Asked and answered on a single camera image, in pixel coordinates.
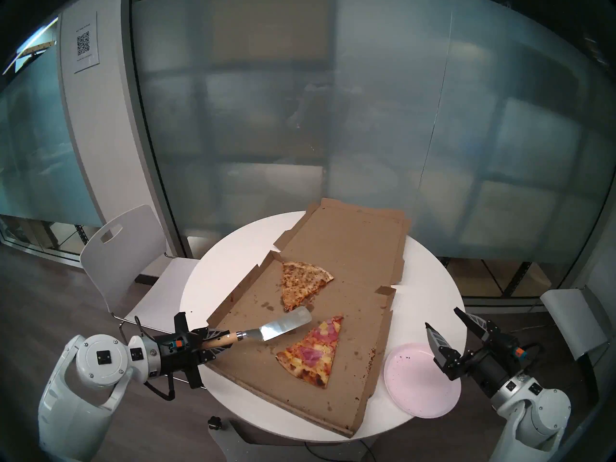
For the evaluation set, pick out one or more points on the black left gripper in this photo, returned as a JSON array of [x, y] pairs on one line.
[[168, 352]]

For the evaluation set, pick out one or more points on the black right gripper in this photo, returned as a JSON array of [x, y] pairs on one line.
[[491, 365]]

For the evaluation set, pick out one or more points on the ham pineapple pizza slice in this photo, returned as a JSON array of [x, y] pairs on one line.
[[315, 355]]

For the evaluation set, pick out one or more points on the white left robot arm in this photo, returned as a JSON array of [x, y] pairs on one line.
[[96, 360]]

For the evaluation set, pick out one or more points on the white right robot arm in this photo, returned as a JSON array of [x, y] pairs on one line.
[[534, 417]]

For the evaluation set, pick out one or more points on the pink round plate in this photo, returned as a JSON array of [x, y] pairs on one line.
[[414, 384]]

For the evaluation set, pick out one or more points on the cheese pizza slice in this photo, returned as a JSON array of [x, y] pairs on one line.
[[301, 283]]

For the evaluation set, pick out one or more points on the open cardboard pizza box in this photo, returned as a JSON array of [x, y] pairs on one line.
[[346, 254]]

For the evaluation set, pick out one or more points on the black knob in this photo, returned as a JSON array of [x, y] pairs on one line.
[[215, 422]]

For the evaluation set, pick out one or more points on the white plain chair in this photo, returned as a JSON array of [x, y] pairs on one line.
[[572, 316]]

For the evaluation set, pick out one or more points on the paper sign with QR code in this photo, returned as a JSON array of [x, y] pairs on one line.
[[85, 42]]

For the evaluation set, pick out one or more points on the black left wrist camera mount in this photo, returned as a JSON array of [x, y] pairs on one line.
[[195, 377]]

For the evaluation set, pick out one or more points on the grey base plate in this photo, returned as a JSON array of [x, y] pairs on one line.
[[269, 449]]

